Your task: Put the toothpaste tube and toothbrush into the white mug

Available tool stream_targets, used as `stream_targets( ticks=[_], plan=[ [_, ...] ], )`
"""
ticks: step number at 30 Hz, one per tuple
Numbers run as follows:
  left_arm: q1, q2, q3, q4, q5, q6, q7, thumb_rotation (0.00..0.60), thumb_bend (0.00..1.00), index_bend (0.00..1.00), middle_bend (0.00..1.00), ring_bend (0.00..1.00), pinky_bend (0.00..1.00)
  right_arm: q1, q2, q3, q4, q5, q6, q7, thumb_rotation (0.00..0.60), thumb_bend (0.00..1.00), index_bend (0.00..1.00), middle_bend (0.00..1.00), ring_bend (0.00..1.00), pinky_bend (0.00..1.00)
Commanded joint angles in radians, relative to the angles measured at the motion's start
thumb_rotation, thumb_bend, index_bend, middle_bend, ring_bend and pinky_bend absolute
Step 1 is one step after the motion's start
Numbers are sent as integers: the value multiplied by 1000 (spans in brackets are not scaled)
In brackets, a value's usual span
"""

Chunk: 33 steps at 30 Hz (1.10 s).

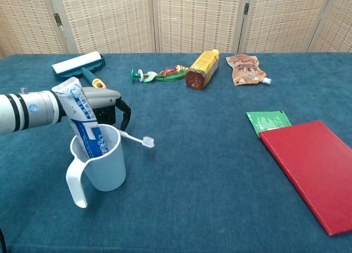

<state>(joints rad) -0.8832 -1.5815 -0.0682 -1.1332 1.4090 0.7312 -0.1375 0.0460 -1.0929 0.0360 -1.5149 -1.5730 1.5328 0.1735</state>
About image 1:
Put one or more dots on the black screen hinge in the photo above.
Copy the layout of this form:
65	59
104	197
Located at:
246	9
57	18

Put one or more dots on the colourful feather shuttlecock toy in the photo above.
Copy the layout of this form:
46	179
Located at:
169	72

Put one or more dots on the red notebook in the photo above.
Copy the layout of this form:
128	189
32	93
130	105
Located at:
310	167

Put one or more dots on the blue tablecloth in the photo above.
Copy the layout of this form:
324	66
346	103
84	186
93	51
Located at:
192	154

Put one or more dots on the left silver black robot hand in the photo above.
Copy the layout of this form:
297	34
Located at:
103	99

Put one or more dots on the green sachet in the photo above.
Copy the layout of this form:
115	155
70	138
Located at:
268	121

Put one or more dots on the brown spout pouch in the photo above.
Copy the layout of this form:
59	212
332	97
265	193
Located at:
246	68

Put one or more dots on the teal lint roller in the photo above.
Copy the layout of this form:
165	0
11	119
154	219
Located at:
77	61

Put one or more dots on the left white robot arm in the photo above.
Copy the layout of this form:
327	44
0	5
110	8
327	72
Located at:
27	111

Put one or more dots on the yellow label sauce bottle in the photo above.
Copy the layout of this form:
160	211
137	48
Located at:
203	68

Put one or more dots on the blue white toothpaste tube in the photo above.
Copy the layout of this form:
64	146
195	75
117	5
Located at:
79	110

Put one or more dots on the woven folding screen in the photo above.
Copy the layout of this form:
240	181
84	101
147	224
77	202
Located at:
192	19

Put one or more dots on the white toothbrush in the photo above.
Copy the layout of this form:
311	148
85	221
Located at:
148	141

